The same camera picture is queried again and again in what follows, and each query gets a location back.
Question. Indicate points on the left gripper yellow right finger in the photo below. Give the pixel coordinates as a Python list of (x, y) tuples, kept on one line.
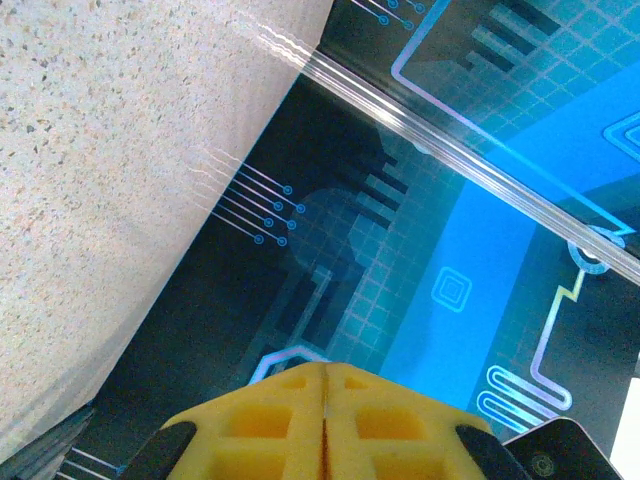
[(400, 440)]

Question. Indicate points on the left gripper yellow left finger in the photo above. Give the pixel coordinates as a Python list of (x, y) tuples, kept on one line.
[(250, 440)]

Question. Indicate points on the aluminium frame post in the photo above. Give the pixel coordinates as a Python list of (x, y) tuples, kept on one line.
[(400, 120)]

